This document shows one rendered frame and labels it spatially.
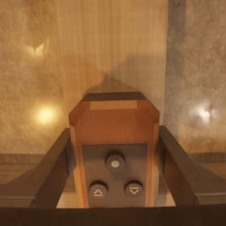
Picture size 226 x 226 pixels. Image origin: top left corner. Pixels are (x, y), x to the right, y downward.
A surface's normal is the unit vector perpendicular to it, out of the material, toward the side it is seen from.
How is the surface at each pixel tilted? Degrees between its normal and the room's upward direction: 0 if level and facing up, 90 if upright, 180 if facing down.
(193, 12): 0
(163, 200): 0
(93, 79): 0
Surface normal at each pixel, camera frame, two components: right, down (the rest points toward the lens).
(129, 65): -0.01, 0.29
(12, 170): -0.01, -0.96
